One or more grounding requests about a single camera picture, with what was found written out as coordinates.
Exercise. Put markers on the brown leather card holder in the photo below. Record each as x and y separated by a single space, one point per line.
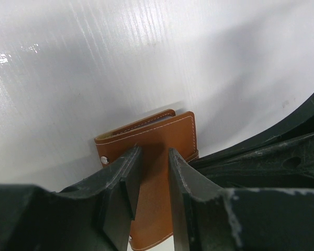
155 134

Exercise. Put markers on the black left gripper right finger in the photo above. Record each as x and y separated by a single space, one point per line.
206 216

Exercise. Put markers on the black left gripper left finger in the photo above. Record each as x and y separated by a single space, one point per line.
93 214

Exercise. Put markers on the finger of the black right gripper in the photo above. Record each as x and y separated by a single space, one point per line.
288 164
298 123

